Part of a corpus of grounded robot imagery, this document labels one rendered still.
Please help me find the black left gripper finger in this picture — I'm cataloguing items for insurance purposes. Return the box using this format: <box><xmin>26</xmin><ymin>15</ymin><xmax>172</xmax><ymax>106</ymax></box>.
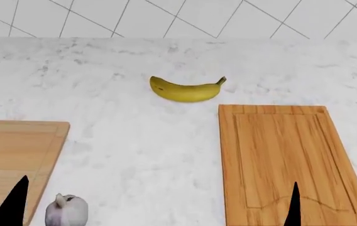
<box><xmin>0</xmin><ymin>175</ymin><xmax>30</xmax><ymax>226</ymax></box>

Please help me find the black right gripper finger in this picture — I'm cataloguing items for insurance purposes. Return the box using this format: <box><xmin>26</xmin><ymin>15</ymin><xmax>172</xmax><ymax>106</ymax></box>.
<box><xmin>283</xmin><ymin>181</ymin><xmax>302</xmax><ymax>226</ymax></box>

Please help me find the white garlic bulb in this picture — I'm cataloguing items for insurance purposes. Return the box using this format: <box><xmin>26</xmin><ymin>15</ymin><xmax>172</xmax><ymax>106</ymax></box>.
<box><xmin>45</xmin><ymin>193</ymin><xmax>89</xmax><ymax>226</ymax></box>

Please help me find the light wooden cutting board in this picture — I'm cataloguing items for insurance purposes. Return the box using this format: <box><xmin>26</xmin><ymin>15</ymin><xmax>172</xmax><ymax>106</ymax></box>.
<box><xmin>0</xmin><ymin>119</ymin><xmax>71</xmax><ymax>226</ymax></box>

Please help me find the orange-brown wooden cutting board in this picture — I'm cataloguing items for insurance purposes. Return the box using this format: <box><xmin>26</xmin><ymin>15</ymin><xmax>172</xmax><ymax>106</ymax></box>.
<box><xmin>218</xmin><ymin>104</ymin><xmax>357</xmax><ymax>226</ymax></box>

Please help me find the yellow banana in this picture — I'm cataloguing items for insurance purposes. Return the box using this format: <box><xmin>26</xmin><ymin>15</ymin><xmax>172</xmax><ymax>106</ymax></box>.
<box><xmin>149</xmin><ymin>75</ymin><xmax>227</xmax><ymax>104</ymax></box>

